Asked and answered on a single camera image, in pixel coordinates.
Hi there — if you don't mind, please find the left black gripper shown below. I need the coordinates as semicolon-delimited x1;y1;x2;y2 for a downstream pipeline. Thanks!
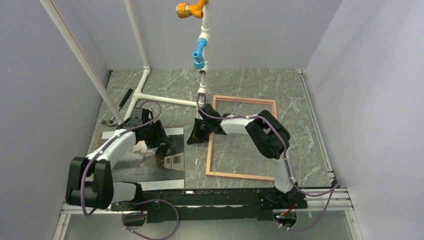
142;119;170;149

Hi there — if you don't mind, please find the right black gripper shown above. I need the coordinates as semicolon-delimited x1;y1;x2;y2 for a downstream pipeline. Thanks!
187;118;213;145

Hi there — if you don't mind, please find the photo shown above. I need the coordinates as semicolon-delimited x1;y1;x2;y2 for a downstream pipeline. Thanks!
112;127;185;191

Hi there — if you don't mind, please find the clear glass pane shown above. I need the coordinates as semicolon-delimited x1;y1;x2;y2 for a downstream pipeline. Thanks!
211;101;273;177

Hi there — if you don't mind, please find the pink wooden picture frame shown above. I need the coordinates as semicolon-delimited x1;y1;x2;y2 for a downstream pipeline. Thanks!
205;95;278;182

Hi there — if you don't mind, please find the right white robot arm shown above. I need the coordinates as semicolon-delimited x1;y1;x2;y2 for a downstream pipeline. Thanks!
187;103;296;208

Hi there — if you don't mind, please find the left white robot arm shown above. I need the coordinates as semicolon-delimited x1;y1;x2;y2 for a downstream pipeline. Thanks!
65;108;169;215

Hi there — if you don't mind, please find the blue nozzle fitting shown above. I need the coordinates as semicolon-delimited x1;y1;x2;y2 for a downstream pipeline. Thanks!
192;38;208;70

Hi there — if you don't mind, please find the white PVC pipe stand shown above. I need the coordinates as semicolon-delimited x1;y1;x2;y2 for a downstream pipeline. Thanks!
40;0;212;123

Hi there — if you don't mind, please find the orange nozzle fitting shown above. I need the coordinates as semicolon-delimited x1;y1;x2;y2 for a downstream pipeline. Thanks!
175;0;209;19

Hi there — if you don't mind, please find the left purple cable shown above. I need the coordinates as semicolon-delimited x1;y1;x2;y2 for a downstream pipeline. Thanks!
80;100;180;240

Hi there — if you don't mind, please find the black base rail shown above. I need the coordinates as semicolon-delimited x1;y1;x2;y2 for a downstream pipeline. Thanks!
110;187;308;223

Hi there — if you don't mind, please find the aluminium extrusion rail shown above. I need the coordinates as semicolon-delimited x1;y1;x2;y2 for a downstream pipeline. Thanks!
60;188;354;216

